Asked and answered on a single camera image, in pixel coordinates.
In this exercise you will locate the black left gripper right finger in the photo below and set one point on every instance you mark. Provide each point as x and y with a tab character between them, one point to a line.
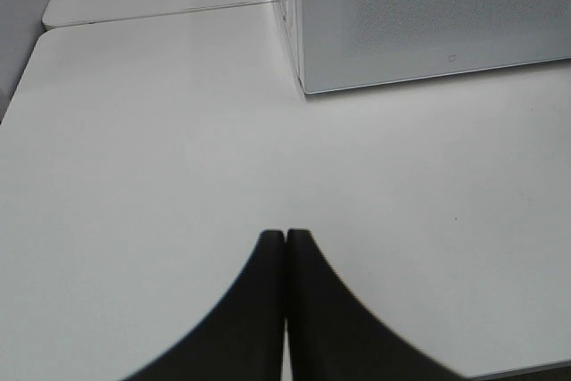
332	336

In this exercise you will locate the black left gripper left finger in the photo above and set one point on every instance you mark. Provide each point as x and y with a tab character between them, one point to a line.
242	337

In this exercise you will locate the white microwave door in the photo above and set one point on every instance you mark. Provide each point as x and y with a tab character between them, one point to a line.
437	15

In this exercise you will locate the white microwave oven body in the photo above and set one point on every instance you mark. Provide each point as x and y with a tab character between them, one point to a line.
437	15

